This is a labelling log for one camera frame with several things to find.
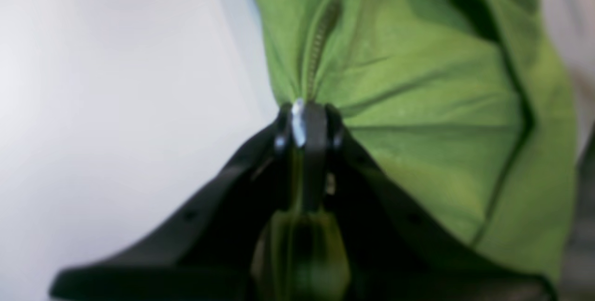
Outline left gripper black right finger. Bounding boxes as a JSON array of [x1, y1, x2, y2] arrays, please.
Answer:
[[325, 105, 558, 301]]

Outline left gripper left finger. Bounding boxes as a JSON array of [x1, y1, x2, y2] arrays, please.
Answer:
[[49, 104, 292, 301]]

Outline green T-shirt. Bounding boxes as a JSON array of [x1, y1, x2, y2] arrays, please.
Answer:
[[255, 0, 576, 281]]

